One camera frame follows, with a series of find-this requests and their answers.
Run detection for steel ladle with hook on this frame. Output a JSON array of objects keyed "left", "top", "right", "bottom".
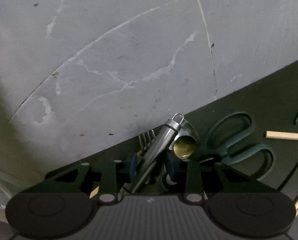
[{"left": 129, "top": 113, "right": 198, "bottom": 194}]

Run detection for black steel fork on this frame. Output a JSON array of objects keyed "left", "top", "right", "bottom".
[{"left": 138, "top": 129, "right": 156, "bottom": 155}]

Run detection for purple banded bamboo chopstick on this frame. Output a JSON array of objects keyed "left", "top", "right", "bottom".
[{"left": 89, "top": 186, "right": 99, "bottom": 199}]

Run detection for dark green scissors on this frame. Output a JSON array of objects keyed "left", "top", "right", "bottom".
[{"left": 197, "top": 111, "right": 276, "bottom": 180}]

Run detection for long bamboo chopstick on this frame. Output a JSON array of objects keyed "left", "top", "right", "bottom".
[{"left": 265, "top": 131, "right": 298, "bottom": 141}]

